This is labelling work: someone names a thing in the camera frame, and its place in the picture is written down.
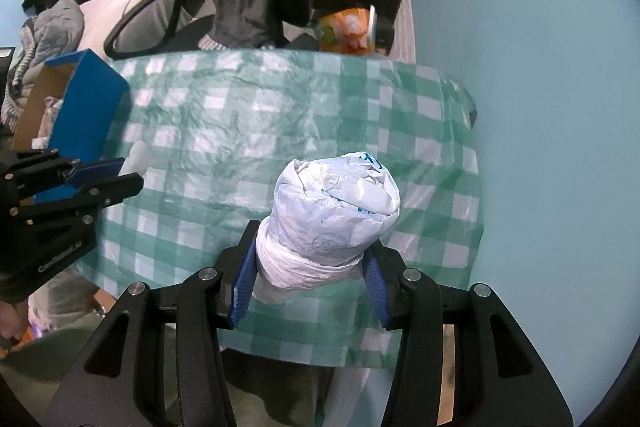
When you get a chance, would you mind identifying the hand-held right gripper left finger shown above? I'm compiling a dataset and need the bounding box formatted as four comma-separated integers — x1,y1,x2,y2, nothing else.
59,218,261,427

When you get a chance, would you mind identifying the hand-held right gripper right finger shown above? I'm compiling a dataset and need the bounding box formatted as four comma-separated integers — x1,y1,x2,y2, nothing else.
362,239,573,427

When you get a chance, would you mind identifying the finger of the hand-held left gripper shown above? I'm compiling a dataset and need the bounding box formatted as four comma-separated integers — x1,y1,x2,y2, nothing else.
10,173,144,226
0,148,126,196

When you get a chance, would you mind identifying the small white cloth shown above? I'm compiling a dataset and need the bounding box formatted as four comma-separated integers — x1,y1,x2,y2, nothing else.
120,142,152,178

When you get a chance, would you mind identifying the blue cardboard box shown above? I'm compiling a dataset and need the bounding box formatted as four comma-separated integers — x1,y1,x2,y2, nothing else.
10,49,130,168

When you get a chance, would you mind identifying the white plastic bag bundle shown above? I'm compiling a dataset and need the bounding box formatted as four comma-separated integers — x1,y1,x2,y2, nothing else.
251,151,402,305

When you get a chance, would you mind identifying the person's left hand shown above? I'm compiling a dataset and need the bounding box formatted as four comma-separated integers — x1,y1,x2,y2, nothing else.
0,299,28,350

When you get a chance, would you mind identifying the grey quilt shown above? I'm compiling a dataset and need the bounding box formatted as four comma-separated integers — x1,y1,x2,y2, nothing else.
0,0,86,122

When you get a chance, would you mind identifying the green checked tablecloth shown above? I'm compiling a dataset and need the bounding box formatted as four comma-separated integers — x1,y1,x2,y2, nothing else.
75,49,485,368

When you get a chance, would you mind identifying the bed with white sheet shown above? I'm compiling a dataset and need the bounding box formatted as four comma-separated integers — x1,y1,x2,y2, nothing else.
77,0,196,58

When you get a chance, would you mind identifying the orange snack bag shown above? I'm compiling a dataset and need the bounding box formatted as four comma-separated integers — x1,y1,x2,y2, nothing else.
314,6,378,56

